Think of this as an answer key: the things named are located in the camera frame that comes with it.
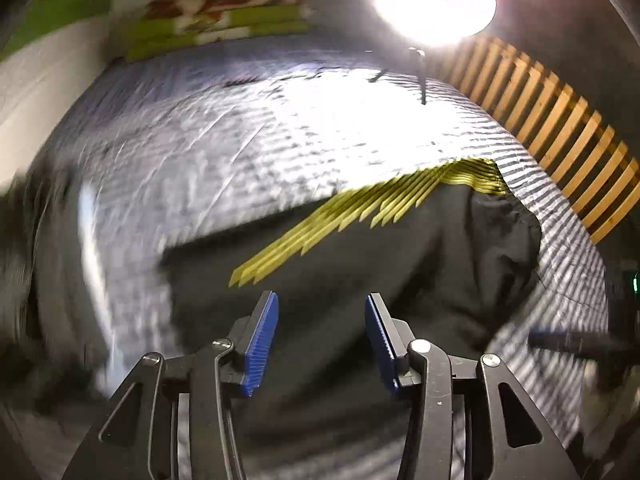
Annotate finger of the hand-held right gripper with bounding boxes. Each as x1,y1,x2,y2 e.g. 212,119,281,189
529,329,632,362

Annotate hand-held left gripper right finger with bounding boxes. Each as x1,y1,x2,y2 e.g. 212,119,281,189
364,292,581,480

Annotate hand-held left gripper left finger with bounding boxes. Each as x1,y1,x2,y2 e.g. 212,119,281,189
62,290,280,480

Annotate black pants with yellow stripes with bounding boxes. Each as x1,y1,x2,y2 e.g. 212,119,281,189
159,157,543,480

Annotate striped grey white blanket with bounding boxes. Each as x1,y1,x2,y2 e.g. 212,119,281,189
30,47,611,480

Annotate stack of folded dark clothes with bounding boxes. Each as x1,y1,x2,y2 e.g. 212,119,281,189
0,170,108,411

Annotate folded green patterned bedding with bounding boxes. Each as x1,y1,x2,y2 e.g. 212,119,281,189
122,0,313,63

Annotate wooden slatted bed rail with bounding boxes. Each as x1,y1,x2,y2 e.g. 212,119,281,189
445,36,640,243

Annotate ring light on tripod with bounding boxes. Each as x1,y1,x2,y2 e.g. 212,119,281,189
367,0,498,106

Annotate green wall map poster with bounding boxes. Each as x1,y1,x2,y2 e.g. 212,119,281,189
0,0,113,61

